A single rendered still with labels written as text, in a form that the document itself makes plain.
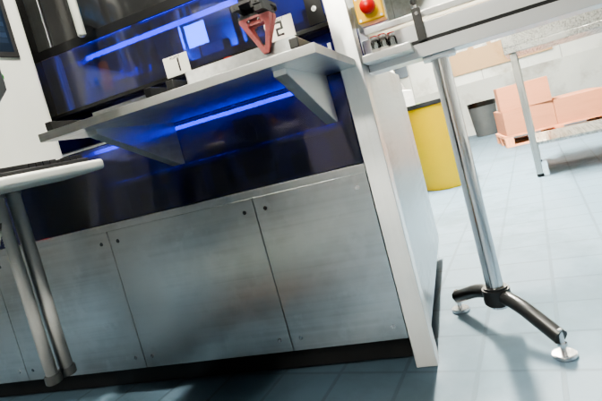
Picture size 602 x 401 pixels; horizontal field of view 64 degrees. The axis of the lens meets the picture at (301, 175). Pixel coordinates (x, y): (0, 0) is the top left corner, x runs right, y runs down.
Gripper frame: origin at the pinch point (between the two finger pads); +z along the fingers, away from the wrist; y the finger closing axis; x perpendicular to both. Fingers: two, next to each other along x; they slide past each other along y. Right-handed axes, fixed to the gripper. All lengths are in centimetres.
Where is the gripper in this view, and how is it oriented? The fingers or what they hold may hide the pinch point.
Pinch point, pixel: (266, 49)
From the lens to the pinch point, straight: 100.7
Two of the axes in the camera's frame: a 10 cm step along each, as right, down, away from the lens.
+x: -9.2, 2.4, 3.1
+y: 2.8, -1.6, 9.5
